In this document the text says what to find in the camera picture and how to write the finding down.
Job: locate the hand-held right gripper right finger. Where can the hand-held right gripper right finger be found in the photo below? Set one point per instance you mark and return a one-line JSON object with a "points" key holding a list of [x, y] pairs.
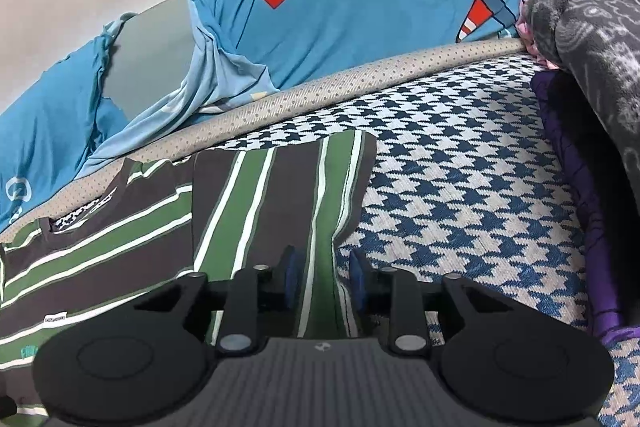
{"points": [[357, 279]]}

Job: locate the grey patterned fleece blanket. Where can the grey patterned fleece blanket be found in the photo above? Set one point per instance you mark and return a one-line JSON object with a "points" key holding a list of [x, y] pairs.
{"points": [[590, 47]]}

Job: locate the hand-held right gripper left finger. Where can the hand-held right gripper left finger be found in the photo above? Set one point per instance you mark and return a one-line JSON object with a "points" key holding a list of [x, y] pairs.
{"points": [[291, 277]]}

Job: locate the grey-green pillow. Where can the grey-green pillow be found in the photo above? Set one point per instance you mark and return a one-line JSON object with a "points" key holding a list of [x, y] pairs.
{"points": [[155, 52]]}

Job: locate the light blue cloth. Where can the light blue cloth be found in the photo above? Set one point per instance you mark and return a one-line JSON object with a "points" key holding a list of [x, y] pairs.
{"points": [[215, 72]]}

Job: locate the pink cloth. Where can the pink cloth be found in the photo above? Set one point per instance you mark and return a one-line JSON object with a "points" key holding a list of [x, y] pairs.
{"points": [[527, 32]]}

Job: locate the dark purple cloth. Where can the dark purple cloth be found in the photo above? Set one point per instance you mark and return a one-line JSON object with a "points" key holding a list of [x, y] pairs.
{"points": [[575, 167]]}

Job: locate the green grey striped t-shirt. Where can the green grey striped t-shirt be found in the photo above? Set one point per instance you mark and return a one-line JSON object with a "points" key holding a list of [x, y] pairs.
{"points": [[125, 232]]}

